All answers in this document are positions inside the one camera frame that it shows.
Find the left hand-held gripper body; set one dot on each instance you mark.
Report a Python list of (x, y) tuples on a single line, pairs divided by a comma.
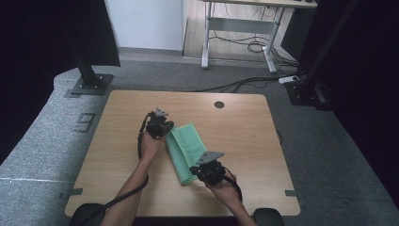
[(156, 125)]

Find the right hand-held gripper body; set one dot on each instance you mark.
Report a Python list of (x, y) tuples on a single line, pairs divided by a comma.
[(211, 171)]

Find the green cloth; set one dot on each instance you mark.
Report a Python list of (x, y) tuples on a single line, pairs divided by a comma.
[(185, 150)]

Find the person's left hand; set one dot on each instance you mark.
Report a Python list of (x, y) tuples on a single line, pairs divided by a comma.
[(150, 146)]

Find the person's right hand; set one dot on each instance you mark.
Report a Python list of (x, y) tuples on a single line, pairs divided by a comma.
[(224, 190)]

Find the black round table grommet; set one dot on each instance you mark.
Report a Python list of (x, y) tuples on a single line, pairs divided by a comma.
[(219, 104)]

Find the black metal stand square base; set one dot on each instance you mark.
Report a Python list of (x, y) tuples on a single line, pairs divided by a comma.
[(92, 84)]

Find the grey tape strip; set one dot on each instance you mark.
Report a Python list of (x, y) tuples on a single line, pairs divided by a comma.
[(76, 191), (290, 193)]

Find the white power strip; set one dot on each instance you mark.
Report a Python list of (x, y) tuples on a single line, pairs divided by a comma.
[(288, 79)]

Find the black slanted metal stand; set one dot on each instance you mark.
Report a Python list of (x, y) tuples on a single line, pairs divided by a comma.
[(309, 94)]

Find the black curtain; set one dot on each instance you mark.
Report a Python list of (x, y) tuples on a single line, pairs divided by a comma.
[(370, 94), (37, 62)]

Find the black box under desk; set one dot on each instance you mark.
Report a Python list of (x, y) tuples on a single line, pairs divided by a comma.
[(295, 34)]

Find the white frame desk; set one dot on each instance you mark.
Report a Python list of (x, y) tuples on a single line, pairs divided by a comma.
[(241, 25)]

